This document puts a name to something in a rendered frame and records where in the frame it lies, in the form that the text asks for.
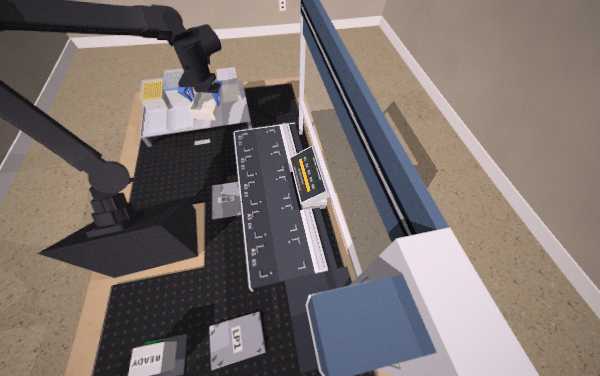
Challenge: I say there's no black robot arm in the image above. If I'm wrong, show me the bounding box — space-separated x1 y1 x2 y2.
0 0 221 238

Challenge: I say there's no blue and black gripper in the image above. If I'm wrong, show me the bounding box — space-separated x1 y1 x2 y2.
177 60 222 106

